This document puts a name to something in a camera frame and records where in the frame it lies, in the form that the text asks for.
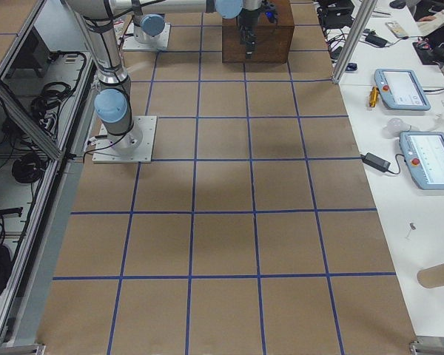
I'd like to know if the far teach pendant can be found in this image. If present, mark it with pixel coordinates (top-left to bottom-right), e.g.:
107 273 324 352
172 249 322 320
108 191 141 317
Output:
374 69 431 111

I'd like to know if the blue small device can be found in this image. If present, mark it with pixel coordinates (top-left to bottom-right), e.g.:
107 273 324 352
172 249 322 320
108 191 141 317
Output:
346 62 357 72

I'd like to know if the cardboard tube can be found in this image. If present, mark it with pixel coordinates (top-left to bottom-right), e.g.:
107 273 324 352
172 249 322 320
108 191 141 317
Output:
417 263 444 288

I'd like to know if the yellow tool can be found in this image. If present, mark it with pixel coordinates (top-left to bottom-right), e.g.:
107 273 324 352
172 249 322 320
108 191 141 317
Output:
369 87 379 108

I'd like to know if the dark wooden drawer cabinet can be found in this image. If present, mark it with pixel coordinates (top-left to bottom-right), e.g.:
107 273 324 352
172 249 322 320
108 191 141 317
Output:
222 1 295 64

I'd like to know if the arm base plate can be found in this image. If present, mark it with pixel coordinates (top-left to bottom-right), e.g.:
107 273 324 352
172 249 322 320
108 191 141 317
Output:
123 22 171 52
92 115 158 163

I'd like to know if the near teach pendant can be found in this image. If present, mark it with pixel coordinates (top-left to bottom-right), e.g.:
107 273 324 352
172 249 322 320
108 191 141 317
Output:
400 132 444 190

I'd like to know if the white light bulb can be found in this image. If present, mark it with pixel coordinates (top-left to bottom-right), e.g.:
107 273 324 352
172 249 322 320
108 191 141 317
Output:
383 118 412 138

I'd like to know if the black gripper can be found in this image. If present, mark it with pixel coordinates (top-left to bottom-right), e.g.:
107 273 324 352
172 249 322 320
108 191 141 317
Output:
237 9 260 59

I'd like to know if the black power adapter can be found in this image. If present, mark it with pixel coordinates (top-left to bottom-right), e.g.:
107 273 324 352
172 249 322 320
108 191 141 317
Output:
361 152 391 172

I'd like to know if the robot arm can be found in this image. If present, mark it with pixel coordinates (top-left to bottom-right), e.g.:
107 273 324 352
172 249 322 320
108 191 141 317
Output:
132 1 267 58
67 1 222 163

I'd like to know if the teach pendant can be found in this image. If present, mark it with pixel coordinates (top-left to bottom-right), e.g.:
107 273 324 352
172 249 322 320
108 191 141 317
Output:
374 69 431 111
400 132 444 190

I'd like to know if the aluminium frame post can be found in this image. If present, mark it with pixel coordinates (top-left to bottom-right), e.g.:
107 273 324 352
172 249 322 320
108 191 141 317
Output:
332 0 377 84

